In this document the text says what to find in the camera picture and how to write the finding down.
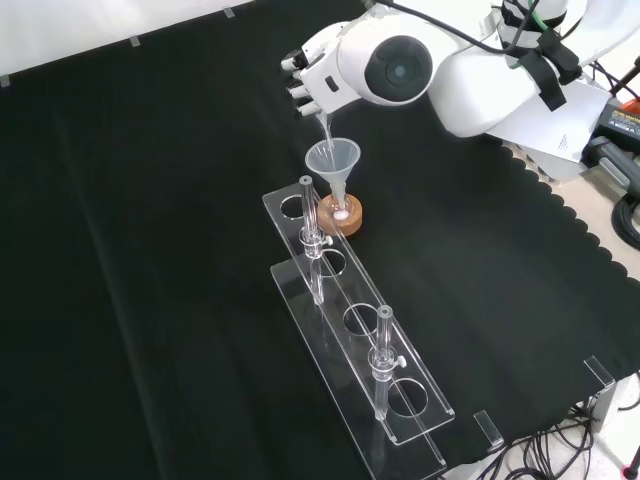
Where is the black tripod leg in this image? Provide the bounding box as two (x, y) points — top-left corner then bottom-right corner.
(608, 53), (640, 97)

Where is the black grey tool handle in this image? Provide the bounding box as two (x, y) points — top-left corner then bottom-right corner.
(583, 134), (640, 194)

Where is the coiled black cable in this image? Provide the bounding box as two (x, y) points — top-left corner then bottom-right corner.
(611, 192), (640, 251)

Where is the clear acrylic funnel stand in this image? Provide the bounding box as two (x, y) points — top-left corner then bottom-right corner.
(261, 174), (456, 477)

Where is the black floor cable tangle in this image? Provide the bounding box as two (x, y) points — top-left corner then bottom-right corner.
(449, 399), (640, 480)

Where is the white paper sheet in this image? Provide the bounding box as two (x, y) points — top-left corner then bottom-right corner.
(487, 79), (612, 164)

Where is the translucent plastic funnel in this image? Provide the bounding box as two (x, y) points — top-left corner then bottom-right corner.
(304, 140), (362, 204)

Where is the black bench cloth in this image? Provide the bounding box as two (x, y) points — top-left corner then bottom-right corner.
(0, 0), (640, 480)

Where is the small round-bottom glass flask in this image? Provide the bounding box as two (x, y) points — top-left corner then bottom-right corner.
(327, 187), (352, 222)

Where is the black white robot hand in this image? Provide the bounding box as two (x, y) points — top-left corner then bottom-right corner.
(279, 21), (361, 121)

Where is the black orange battery pack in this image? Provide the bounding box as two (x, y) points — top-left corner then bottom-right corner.
(597, 96), (640, 146)

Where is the cork ring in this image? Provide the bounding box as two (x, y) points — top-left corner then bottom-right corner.
(316, 193), (365, 240)

